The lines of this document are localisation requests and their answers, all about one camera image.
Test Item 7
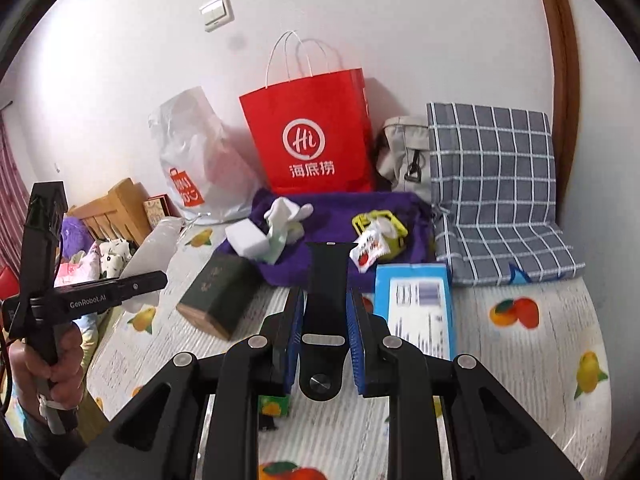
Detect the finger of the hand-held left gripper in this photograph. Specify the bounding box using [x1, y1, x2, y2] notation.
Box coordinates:
[107, 270, 169, 307]

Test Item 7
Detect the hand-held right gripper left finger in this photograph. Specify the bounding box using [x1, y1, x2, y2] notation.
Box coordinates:
[60, 285, 307, 480]

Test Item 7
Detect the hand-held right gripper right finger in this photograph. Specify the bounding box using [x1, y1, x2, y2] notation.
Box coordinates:
[346, 287, 583, 480]

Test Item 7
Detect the black watch strap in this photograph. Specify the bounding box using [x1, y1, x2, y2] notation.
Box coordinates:
[297, 241, 348, 402]

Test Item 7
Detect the yellow pouch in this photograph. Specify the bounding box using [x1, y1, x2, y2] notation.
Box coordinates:
[351, 211, 408, 263]

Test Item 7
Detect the person's left hand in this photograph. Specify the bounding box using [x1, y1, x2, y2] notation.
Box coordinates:
[7, 322, 86, 411]

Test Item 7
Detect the purple plush toy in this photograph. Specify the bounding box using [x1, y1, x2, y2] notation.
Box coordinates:
[62, 215, 96, 261]

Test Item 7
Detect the translucent plastic bag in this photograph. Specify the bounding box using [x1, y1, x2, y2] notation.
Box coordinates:
[120, 217, 183, 281]

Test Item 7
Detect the white dotted plush toy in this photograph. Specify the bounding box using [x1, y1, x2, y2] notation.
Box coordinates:
[95, 239, 133, 281]

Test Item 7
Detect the pink striped curtain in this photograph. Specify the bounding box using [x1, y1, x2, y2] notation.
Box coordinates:
[0, 110, 31, 271]

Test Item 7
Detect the blue cardboard box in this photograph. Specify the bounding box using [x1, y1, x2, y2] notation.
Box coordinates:
[374, 262, 457, 361]

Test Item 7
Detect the small brown patterned box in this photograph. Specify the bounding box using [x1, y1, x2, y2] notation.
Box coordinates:
[143, 195, 171, 228]

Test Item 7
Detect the wooden bed headboard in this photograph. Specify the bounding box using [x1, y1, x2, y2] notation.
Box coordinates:
[67, 177, 168, 251]

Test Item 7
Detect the dark green box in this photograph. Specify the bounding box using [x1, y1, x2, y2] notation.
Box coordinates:
[176, 251, 261, 341]

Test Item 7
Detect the small green packet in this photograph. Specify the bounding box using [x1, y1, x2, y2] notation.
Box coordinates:
[257, 394, 291, 418]

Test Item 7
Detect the red white snack packet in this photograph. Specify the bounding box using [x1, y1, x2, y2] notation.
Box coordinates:
[348, 222, 388, 274]

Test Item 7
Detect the crumpled white wrapper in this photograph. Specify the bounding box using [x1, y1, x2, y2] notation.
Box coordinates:
[260, 196, 315, 264]

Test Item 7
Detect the purple cloth bag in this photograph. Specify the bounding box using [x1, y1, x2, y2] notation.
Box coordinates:
[214, 187, 436, 288]

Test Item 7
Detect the white plastic bag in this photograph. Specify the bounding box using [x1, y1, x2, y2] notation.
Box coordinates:
[147, 86, 261, 226]

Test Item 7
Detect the fruit print tablecloth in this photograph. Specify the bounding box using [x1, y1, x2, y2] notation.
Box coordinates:
[87, 220, 613, 480]

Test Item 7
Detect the beige fabric bag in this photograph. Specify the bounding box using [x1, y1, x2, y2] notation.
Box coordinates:
[375, 115, 433, 203]

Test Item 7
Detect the red paper bag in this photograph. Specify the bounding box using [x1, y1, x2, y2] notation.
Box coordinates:
[239, 30, 376, 196]

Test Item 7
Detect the grey plaid cushion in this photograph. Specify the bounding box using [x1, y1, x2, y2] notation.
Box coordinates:
[426, 101, 587, 287]

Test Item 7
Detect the white light switch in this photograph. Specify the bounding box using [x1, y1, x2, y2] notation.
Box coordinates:
[199, 0, 236, 33]

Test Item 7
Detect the brown wooden door frame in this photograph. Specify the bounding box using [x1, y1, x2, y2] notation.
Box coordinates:
[530, 0, 581, 221]

